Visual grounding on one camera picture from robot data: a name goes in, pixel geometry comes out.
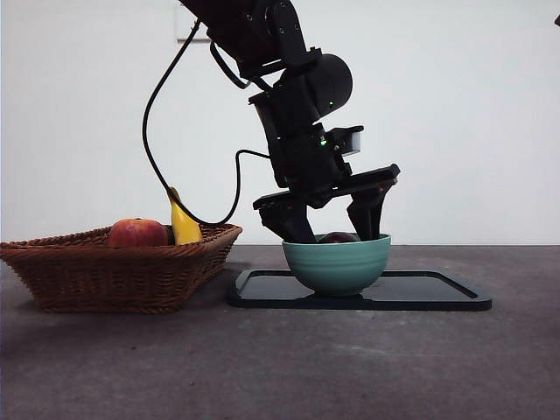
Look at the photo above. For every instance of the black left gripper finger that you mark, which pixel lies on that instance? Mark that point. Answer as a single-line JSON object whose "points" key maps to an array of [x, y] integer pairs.
{"points": [[365, 210], [289, 223]]}

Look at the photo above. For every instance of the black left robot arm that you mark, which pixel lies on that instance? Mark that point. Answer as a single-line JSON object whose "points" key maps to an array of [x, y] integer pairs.
{"points": [[262, 26]]}

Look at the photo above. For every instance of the dark rectangular tray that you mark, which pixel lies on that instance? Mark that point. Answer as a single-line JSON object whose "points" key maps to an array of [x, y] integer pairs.
{"points": [[415, 291]]}

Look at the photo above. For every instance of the teal ceramic bowl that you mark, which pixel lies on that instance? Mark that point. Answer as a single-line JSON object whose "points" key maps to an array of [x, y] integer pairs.
{"points": [[337, 267]]}

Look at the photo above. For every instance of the dark red plum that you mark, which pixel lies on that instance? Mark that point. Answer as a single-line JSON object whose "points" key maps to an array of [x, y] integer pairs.
{"points": [[339, 237]]}

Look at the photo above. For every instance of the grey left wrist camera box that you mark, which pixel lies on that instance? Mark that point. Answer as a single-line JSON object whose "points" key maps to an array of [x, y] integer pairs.
{"points": [[352, 140]]}

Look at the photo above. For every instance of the white wall socket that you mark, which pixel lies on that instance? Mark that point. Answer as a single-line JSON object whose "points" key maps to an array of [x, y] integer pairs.
{"points": [[184, 27]]}

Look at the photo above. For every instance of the red yellow apple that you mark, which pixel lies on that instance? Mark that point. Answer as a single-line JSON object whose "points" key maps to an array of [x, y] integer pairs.
{"points": [[137, 234]]}

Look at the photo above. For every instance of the green avocado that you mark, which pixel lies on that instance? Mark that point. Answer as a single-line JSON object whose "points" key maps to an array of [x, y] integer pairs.
{"points": [[170, 236]]}

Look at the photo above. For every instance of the yellow banana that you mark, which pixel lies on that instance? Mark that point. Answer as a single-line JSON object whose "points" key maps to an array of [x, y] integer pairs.
{"points": [[186, 235]]}

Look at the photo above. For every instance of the brown wicker basket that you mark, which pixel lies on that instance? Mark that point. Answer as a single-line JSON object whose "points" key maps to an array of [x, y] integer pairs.
{"points": [[109, 280]]}

